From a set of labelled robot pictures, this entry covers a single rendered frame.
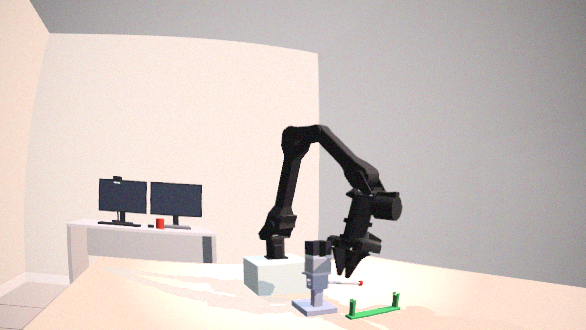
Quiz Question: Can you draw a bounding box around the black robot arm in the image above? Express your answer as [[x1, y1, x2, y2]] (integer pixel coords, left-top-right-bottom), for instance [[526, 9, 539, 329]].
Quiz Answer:
[[258, 124, 403, 260]]

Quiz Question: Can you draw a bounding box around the white pin with red head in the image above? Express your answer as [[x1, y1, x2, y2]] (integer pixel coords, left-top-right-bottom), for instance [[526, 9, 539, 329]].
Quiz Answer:
[[306, 279, 363, 286]]

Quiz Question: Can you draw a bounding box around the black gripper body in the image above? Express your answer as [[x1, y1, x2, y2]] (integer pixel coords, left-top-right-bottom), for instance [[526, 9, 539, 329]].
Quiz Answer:
[[327, 214, 382, 254]]

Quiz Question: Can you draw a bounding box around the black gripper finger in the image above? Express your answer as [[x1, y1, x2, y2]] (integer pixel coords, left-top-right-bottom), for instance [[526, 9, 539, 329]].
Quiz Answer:
[[332, 247, 346, 276], [344, 249, 371, 278]]

